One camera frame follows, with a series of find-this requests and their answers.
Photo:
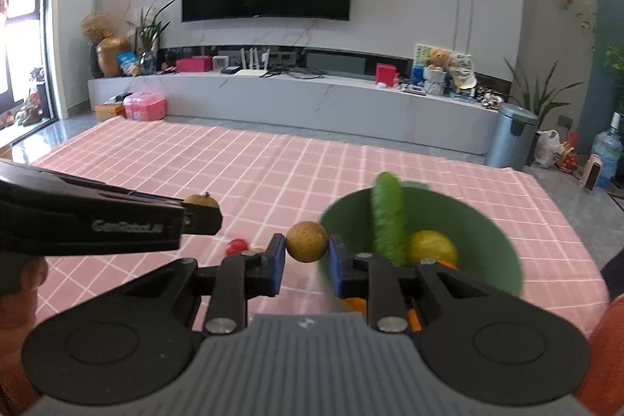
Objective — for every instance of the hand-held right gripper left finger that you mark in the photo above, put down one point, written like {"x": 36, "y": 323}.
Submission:
{"x": 275, "y": 265}

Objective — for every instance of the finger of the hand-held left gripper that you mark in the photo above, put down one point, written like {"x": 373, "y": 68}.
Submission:
{"x": 148, "y": 195}
{"x": 202, "y": 221}

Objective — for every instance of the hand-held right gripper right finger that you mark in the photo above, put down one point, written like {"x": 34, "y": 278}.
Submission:
{"x": 335, "y": 267}

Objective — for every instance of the green cucumber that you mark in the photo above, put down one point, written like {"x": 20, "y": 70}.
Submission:
{"x": 387, "y": 211}

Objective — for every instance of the large yellow-green pomelo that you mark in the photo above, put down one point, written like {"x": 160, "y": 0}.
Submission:
{"x": 431, "y": 245}

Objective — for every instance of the green colander bowl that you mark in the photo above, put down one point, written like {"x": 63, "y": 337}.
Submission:
{"x": 468, "y": 221}

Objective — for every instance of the person's left hand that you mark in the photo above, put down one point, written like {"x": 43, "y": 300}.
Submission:
{"x": 34, "y": 284}

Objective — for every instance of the small red fruit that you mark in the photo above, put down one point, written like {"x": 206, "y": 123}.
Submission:
{"x": 237, "y": 245}

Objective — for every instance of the pink checked tablecloth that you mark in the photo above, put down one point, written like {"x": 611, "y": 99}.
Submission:
{"x": 243, "y": 167}

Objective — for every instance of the pink plastic storage box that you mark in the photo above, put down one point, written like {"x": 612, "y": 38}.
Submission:
{"x": 145, "y": 106}

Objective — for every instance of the orange cardboard box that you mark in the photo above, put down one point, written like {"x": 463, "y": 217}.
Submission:
{"x": 108, "y": 112}

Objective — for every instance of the blue snack bag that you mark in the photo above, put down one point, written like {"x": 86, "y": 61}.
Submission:
{"x": 129, "y": 62}

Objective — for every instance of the flat pink box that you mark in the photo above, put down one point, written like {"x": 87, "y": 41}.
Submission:
{"x": 194, "y": 65}

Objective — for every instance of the gold vase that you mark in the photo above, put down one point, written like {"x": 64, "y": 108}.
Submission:
{"x": 109, "y": 58}

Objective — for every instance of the small white cube device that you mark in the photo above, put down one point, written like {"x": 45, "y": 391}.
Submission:
{"x": 222, "y": 63}

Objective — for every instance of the plant in glass vase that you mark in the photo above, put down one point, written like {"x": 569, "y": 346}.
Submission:
{"x": 148, "y": 38}

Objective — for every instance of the white router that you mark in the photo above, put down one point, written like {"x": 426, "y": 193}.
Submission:
{"x": 252, "y": 71}

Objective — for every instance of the white marble media console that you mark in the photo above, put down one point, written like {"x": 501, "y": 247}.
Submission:
{"x": 317, "y": 104}

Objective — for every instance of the dried yellow flowers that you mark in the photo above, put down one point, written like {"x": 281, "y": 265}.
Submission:
{"x": 96, "y": 26}

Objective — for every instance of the red box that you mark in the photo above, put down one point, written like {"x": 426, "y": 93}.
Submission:
{"x": 386, "y": 75}

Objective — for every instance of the blue-grey pedal trash can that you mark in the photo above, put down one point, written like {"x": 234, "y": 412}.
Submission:
{"x": 509, "y": 138}

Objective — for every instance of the white cap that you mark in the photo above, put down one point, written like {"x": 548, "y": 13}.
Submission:
{"x": 463, "y": 82}

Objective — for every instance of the brown teddy bear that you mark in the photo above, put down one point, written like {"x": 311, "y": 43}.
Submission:
{"x": 437, "y": 58}

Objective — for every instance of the green printed poster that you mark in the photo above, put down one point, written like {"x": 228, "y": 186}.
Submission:
{"x": 460, "y": 61}

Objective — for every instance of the white plastic bag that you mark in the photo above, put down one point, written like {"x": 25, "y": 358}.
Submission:
{"x": 546, "y": 149}

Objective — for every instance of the red gift bag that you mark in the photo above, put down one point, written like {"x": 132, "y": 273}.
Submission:
{"x": 569, "y": 155}

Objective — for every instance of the long-leaf potted plant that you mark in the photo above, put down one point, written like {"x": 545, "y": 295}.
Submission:
{"x": 538, "y": 97}

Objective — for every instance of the small white heater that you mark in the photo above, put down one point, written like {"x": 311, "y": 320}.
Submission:
{"x": 592, "y": 172}

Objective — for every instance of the orange sofa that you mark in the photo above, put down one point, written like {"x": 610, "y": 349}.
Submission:
{"x": 609, "y": 348}

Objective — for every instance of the large blue water bottle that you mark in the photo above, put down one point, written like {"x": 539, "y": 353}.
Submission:
{"x": 607, "y": 153}

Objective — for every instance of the leafy green plant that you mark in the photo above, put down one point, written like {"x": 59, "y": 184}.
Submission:
{"x": 615, "y": 65}

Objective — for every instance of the wall power outlet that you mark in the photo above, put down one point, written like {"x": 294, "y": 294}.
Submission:
{"x": 566, "y": 121}

